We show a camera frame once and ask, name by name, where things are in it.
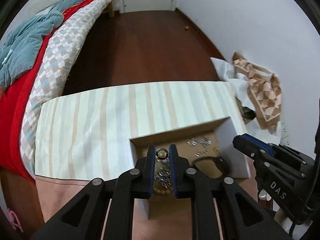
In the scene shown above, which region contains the brown cardboard box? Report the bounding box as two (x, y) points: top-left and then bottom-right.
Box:
(240, 105), (257, 120)

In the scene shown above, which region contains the dark ring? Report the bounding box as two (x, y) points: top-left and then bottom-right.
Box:
(155, 148), (168, 160)

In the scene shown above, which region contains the teal blanket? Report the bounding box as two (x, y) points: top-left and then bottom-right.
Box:
(0, 0), (113, 87)

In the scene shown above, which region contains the bed with patterned quilt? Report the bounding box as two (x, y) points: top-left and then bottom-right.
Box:
(0, 0), (110, 183)

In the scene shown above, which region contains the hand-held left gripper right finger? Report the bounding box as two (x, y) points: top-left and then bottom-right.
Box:
(169, 144), (293, 240)

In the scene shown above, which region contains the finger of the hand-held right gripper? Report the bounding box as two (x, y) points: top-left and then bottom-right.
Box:
(244, 134), (309, 165)
(232, 135), (274, 167)

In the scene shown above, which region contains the silver charm bracelet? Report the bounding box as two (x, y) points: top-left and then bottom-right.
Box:
(187, 137), (212, 147)

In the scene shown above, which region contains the beige geometric patterned scarf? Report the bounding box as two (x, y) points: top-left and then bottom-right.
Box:
(231, 52), (282, 130)

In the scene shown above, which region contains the white cardboard box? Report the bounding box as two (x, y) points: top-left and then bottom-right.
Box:
(129, 116), (252, 220)

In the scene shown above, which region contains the black cable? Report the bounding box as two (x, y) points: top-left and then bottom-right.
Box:
(289, 177), (319, 240)

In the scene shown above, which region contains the pink fabric item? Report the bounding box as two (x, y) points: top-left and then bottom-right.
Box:
(7, 209), (22, 233)

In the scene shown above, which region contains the white cloth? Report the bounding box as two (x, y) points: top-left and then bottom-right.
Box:
(210, 57), (283, 140)

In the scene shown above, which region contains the wooden bed leg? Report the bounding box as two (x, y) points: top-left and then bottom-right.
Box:
(107, 0), (124, 18)

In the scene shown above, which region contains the checkered quilt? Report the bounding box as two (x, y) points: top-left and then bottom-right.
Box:
(20, 0), (115, 173)

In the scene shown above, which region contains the black smartwatch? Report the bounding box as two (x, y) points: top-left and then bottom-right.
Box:
(192, 156), (231, 178)

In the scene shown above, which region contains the wooden bead bracelet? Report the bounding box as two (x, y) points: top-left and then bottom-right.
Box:
(153, 182), (173, 196)

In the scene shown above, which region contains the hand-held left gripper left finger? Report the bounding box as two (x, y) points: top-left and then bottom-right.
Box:
(30, 144), (157, 240)

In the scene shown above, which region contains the white wall socket strip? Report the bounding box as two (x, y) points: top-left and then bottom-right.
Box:
(280, 122), (292, 145)

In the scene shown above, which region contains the silver chain bracelet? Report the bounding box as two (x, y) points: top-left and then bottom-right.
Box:
(154, 167), (172, 188)

